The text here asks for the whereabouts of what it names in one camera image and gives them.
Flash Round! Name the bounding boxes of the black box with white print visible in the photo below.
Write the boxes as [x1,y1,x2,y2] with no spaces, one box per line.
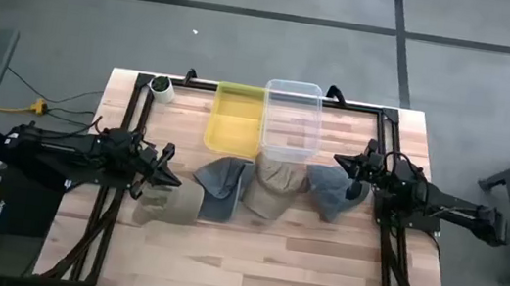
[0,163,70,280]

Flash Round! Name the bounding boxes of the blue-grey baseball cap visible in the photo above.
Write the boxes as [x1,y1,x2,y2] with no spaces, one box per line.
[187,151,257,227]
[300,162,374,229]

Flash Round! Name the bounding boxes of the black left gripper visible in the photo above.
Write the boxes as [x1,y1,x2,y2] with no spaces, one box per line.
[126,138,187,205]

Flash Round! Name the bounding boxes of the yellow plastic bin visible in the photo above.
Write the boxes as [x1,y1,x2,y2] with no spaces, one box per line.
[201,79,271,161]

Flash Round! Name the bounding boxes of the khaki baseball cap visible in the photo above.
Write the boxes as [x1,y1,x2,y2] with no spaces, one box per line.
[130,171,207,233]
[239,149,313,225]

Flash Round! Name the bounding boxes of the yellow power cord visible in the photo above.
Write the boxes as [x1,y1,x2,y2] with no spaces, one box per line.
[0,93,50,119]

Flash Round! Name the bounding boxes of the small green plant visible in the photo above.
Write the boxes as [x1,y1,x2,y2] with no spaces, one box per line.
[151,74,171,94]

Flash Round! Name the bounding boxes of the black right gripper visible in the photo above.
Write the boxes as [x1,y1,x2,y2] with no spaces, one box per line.
[329,134,390,203]

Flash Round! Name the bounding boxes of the black aluminium table frame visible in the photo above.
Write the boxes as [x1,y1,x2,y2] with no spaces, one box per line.
[38,51,476,286]

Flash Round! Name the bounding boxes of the white plant pot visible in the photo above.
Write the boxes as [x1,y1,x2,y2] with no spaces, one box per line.
[147,73,179,106]

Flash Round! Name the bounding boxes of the clear plastic bin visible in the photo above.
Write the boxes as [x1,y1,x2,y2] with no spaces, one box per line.
[255,76,329,167]

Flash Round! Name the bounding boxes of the black clamp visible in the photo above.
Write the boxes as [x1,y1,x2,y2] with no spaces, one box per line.
[324,83,350,105]
[182,67,200,86]

